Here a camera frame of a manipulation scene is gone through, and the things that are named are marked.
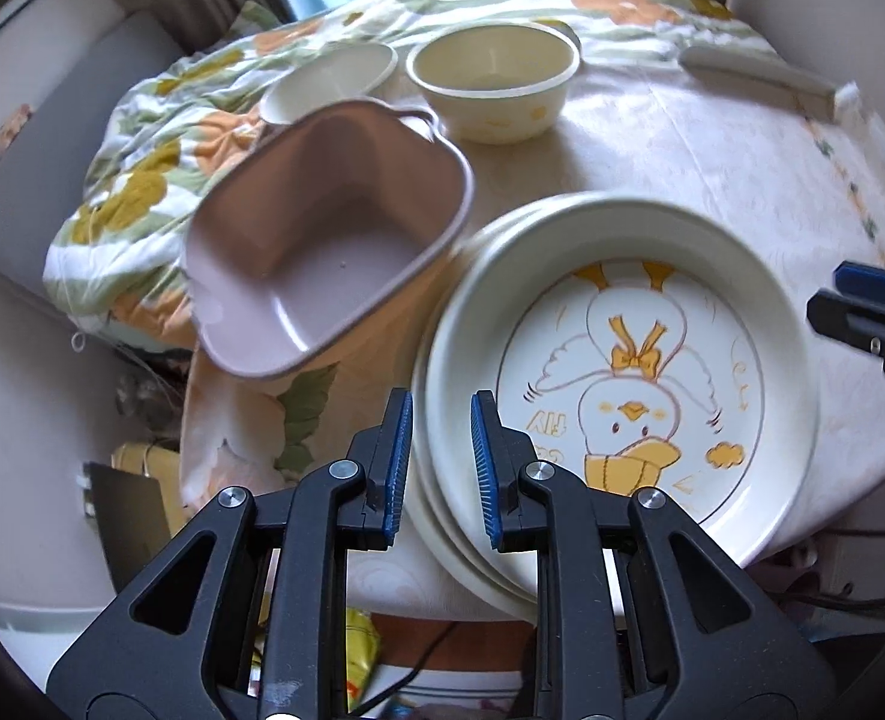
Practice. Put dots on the small plush toy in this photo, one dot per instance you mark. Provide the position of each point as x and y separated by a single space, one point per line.
11 128

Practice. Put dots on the yellow duck cartoon plate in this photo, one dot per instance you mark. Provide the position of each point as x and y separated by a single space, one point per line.
427 512

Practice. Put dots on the cream floral bowl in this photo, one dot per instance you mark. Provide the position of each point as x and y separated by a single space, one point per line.
498 83

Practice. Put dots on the yellow potato chip bag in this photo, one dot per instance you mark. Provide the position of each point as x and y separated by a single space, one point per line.
362 649

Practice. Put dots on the pink square bowl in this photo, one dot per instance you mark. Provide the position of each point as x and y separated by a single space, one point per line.
320 233

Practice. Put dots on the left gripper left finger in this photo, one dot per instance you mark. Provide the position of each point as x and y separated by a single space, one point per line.
243 613

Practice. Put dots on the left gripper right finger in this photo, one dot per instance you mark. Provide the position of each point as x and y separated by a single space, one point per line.
640 613

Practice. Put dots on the cream duck print plate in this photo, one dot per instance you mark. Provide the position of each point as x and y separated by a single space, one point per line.
636 344

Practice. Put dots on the plain white plate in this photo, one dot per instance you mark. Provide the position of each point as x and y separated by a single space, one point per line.
491 232

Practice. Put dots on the floral striped duvet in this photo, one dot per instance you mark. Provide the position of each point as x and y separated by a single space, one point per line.
113 266

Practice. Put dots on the white floral tablecloth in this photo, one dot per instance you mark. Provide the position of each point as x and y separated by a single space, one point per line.
802 179

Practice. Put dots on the white ribbed small bowl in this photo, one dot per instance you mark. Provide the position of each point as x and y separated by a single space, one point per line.
346 72

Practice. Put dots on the grey headboard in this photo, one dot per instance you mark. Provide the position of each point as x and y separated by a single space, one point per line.
42 173

